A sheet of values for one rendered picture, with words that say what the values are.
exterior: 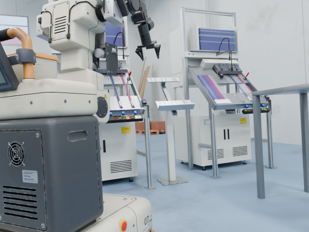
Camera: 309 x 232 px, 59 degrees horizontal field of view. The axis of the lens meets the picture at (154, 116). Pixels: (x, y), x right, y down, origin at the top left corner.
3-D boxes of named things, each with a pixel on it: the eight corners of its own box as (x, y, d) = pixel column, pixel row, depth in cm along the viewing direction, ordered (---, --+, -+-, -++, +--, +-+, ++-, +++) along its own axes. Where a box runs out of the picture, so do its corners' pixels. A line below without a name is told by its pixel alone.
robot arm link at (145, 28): (135, 25, 149) (144, 23, 146) (140, 21, 154) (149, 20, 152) (138, 37, 152) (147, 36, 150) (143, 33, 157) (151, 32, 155)
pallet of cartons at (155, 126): (168, 133, 871) (167, 121, 871) (146, 135, 842) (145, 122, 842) (154, 131, 975) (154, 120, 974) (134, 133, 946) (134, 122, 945)
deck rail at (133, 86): (143, 114, 248) (145, 109, 243) (141, 114, 247) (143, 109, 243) (125, 68, 293) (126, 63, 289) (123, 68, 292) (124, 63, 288)
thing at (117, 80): (131, 87, 271) (132, 83, 268) (61, 88, 246) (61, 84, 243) (123, 67, 292) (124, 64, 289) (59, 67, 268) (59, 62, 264)
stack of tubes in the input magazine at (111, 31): (123, 47, 284) (122, 20, 283) (72, 44, 264) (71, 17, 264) (120, 49, 295) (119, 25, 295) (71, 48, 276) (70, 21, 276)
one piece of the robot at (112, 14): (112, 16, 119) (113, -8, 121) (103, 19, 122) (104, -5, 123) (125, 25, 128) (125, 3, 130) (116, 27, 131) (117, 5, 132)
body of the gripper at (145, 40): (141, 45, 161) (138, 33, 157) (157, 43, 157) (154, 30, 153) (137, 49, 155) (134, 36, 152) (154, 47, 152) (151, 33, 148)
